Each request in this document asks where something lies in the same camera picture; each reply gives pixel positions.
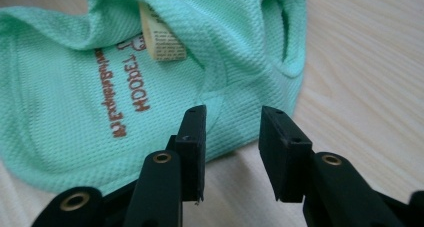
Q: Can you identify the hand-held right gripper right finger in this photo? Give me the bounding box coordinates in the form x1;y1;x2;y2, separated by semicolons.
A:
258;105;314;203

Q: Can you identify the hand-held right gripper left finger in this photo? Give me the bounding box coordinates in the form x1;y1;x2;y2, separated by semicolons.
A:
174;105;208;202

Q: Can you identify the mint green small garment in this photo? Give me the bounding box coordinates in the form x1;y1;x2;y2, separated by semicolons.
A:
0;0;308;196

